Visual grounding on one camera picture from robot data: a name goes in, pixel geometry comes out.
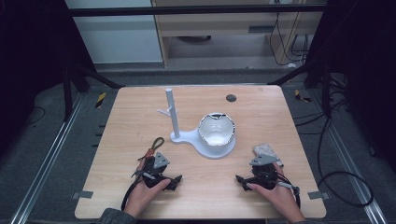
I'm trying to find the black horizontal frame bar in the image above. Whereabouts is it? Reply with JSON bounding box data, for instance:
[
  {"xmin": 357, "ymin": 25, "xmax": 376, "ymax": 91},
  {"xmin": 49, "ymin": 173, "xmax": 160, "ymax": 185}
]
[{"xmin": 67, "ymin": 4, "xmax": 329, "ymax": 18}]

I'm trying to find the white stand with post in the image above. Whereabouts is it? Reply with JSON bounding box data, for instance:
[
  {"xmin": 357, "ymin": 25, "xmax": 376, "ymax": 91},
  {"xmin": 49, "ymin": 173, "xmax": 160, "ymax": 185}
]
[{"xmin": 157, "ymin": 88, "xmax": 237, "ymax": 161}]

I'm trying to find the hand-held gripper cable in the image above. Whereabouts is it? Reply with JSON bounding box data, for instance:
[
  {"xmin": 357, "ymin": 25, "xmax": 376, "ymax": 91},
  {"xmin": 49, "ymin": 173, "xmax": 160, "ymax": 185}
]
[
  {"xmin": 120, "ymin": 169, "xmax": 157, "ymax": 212},
  {"xmin": 274, "ymin": 172, "xmax": 303, "ymax": 209}
]

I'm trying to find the thin black floor cable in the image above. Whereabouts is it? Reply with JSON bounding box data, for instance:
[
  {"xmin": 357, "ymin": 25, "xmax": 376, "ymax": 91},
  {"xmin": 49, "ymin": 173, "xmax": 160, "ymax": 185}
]
[{"xmin": 23, "ymin": 105, "xmax": 47, "ymax": 126}]

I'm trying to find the black metal stand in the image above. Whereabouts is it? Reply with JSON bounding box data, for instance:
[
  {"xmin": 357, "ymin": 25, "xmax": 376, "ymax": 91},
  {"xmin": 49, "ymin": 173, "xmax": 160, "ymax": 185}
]
[
  {"xmin": 61, "ymin": 61, "xmax": 126, "ymax": 123},
  {"xmin": 266, "ymin": 58, "xmax": 335, "ymax": 119}
]

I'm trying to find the bundle of hanging black cables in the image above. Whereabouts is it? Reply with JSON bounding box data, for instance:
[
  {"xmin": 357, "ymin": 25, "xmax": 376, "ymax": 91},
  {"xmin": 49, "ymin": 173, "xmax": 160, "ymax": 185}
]
[{"xmin": 268, "ymin": 11, "xmax": 310, "ymax": 68}]

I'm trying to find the right hand-held gripper cable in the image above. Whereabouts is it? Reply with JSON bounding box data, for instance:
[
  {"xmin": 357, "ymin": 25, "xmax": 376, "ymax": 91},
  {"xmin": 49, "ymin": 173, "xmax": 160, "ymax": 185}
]
[{"xmin": 274, "ymin": 172, "xmax": 303, "ymax": 209}]

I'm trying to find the white cabinet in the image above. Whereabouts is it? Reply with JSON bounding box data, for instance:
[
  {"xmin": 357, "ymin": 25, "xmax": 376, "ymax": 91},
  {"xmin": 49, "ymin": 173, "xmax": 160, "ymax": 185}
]
[{"xmin": 64, "ymin": 0, "xmax": 164, "ymax": 65}]

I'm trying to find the left hand-held gripper cable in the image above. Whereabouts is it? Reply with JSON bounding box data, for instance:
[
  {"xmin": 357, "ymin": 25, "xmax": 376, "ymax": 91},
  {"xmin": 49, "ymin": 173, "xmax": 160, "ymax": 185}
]
[{"xmin": 120, "ymin": 169, "xmax": 157, "ymax": 212}]

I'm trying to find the white cloth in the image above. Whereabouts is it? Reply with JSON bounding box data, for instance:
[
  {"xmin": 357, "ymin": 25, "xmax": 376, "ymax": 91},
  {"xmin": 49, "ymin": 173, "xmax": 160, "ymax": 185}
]
[{"xmin": 252, "ymin": 142, "xmax": 285, "ymax": 168}]

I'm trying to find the person's right hand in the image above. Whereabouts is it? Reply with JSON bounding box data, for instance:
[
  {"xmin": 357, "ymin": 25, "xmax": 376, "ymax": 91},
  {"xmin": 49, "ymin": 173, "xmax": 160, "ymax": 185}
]
[{"xmin": 247, "ymin": 162, "xmax": 306, "ymax": 224}]

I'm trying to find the metal floor rail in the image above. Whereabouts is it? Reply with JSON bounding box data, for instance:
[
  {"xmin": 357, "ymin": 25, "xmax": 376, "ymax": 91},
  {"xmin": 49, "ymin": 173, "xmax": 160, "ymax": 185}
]
[
  {"xmin": 8, "ymin": 95, "xmax": 86, "ymax": 224},
  {"xmin": 310, "ymin": 89, "xmax": 389, "ymax": 224}
]

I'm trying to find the light wooden desk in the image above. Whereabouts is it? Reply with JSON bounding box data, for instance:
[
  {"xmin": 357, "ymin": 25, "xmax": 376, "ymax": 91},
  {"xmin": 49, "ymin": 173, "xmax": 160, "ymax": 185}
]
[{"xmin": 150, "ymin": 0, "xmax": 329, "ymax": 68}]

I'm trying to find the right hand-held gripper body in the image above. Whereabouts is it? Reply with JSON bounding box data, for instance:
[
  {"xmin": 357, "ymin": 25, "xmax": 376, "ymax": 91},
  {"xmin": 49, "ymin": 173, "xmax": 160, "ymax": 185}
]
[{"xmin": 248, "ymin": 153, "xmax": 282, "ymax": 190}]

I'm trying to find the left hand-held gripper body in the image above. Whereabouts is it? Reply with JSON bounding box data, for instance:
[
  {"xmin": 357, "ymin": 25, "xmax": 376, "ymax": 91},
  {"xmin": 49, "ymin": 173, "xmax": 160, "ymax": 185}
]
[{"xmin": 140, "ymin": 151, "xmax": 172, "ymax": 189}]

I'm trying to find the black floor cable loop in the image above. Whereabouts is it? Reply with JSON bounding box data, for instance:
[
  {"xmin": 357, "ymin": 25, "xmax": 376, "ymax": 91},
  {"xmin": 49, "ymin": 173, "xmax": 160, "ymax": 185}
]
[{"xmin": 293, "ymin": 92, "xmax": 375, "ymax": 208}]

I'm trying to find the yellow black tape strip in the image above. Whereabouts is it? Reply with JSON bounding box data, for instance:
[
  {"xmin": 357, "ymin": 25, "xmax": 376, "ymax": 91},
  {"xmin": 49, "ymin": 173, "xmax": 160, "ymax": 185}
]
[
  {"xmin": 94, "ymin": 91, "xmax": 107, "ymax": 109},
  {"xmin": 293, "ymin": 89, "xmax": 313, "ymax": 104}
]

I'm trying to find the person's left hand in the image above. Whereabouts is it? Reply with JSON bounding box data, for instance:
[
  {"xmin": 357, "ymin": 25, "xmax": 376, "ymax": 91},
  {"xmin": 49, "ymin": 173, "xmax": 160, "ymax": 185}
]
[{"xmin": 123, "ymin": 158, "xmax": 172, "ymax": 219}]

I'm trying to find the black curtain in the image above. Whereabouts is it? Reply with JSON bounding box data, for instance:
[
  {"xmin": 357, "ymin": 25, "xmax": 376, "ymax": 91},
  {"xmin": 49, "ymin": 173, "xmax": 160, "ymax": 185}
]
[
  {"xmin": 0, "ymin": 0, "xmax": 96, "ymax": 153},
  {"xmin": 306, "ymin": 0, "xmax": 396, "ymax": 172}
]

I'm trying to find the brown keychain with loop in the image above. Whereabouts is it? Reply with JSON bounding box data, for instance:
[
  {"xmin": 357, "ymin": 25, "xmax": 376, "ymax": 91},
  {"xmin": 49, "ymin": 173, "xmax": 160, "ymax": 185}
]
[{"xmin": 137, "ymin": 136, "xmax": 165, "ymax": 161}]

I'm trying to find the white bowl with silver rim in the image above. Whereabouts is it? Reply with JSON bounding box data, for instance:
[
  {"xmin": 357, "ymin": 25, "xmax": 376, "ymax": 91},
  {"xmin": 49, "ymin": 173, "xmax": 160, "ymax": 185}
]
[{"xmin": 197, "ymin": 112, "xmax": 236, "ymax": 147}]

